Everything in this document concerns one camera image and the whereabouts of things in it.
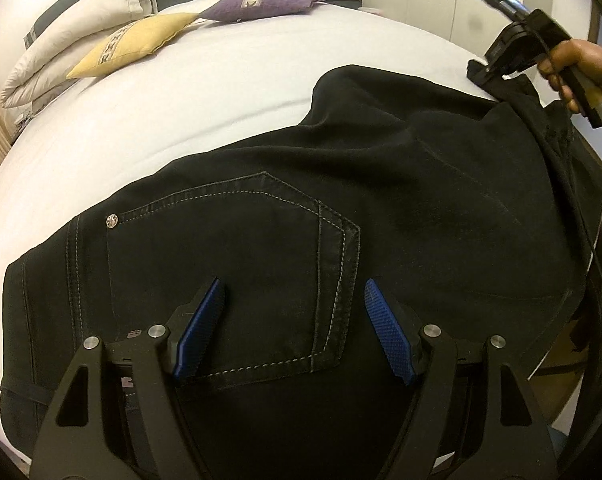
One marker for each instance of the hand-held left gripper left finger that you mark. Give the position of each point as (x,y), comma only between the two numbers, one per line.
(201,330)

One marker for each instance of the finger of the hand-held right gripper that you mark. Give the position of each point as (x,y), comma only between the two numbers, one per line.
(483,72)

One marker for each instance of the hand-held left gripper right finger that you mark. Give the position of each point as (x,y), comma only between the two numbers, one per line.
(388,335)

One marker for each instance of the black denim pants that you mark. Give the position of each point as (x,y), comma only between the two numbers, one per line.
(281,185)

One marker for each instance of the person's right hand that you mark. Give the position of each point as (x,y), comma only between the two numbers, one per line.
(578,60)

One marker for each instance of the dark grey nightstand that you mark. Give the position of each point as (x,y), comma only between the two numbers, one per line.
(342,0)

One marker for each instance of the purple patterned cushion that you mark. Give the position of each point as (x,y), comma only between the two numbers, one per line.
(261,2)

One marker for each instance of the bed with white sheet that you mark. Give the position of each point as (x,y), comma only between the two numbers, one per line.
(231,95)

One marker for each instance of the yellow patterned cushion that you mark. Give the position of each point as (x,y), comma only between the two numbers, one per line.
(131,42)

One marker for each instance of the folded beige duvet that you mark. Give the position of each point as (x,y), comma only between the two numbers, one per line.
(76,30)

